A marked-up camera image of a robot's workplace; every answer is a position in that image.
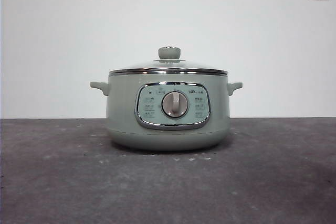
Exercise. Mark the glass lid with green knob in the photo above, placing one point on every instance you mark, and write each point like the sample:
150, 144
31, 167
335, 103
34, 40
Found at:
169, 52

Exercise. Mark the pale green electric cooking pot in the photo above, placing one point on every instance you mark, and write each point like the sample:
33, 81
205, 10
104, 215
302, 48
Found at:
123, 119

